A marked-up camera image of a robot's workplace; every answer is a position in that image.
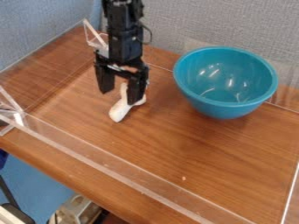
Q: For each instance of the clear acrylic front barrier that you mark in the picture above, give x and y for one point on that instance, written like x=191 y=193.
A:
x=180 y=200

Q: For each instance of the clear acrylic corner bracket left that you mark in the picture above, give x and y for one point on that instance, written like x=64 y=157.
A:
x=11 y=111

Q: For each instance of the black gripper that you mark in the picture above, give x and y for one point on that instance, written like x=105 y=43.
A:
x=123 y=62

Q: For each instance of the blue plastic bowl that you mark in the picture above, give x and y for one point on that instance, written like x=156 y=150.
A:
x=226 y=81

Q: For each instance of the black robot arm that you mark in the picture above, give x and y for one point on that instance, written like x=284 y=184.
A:
x=123 y=14

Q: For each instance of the white power strip below table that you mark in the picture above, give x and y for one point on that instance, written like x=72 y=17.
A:
x=76 y=211

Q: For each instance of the white brown toy mushroom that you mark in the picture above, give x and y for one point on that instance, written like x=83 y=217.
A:
x=121 y=107

